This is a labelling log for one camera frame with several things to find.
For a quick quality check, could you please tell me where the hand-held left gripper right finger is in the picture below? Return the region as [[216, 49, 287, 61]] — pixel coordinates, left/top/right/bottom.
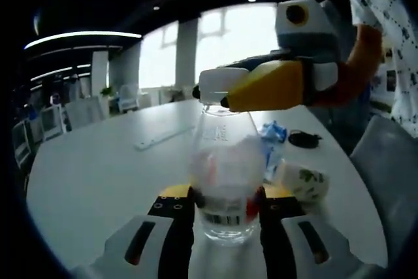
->
[[257, 184, 356, 279]]

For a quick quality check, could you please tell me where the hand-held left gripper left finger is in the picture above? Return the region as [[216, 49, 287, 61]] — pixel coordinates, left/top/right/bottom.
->
[[104, 184, 197, 279]]

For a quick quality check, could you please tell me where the white floral tissue roll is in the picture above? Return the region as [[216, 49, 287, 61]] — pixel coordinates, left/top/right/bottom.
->
[[277, 159, 330, 204]]

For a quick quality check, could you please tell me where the blue snack packet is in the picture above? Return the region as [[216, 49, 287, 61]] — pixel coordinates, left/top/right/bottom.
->
[[263, 143, 285, 182]]

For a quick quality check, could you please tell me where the clear plastic bottle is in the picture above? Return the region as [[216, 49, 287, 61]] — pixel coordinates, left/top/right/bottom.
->
[[189, 69, 266, 248]]

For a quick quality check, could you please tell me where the white table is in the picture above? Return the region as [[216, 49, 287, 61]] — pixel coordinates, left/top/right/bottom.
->
[[25, 97, 389, 279]]

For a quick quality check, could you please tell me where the white table power strip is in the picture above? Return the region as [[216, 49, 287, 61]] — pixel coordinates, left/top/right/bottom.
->
[[134, 125, 197, 152]]

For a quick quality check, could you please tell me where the large window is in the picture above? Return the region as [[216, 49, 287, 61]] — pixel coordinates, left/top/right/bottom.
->
[[138, 3, 278, 93]]

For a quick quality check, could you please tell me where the white office chair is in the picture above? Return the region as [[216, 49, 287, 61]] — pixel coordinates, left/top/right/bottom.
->
[[119, 84, 140, 112], [40, 104, 65, 141]]

